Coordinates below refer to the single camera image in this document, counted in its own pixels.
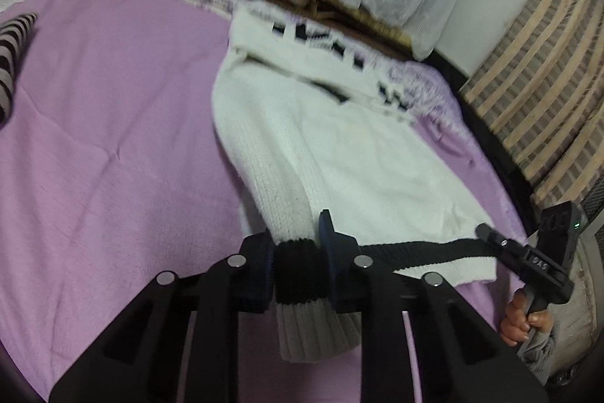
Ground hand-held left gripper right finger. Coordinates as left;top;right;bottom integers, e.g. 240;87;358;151
318;209;550;403

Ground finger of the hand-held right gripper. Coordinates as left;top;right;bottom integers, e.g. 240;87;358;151
474;221;527;272

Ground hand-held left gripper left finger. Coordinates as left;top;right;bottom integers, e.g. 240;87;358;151
49;230;275;403

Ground white sweater with black stripes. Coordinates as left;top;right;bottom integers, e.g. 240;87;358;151
210;0;498;363

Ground black and grey striped garment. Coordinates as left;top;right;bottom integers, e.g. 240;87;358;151
0;12;39;131

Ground person's right hand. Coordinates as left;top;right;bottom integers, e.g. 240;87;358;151
500;290;553;347

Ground purple floral bedsheet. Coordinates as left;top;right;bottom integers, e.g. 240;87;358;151
132;0;465;125

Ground purple blanket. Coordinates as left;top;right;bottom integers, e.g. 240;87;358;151
0;0;529;403

